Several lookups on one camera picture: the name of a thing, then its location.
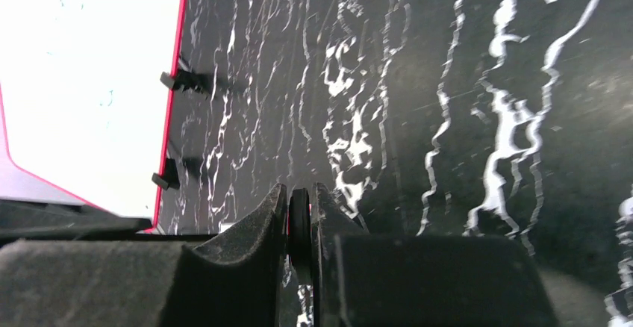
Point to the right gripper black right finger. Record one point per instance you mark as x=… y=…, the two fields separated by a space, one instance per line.
x=364 y=279

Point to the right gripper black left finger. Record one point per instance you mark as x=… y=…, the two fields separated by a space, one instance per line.
x=233 y=279

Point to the pink-framed whiteboard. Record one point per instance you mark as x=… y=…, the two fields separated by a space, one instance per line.
x=86 y=98

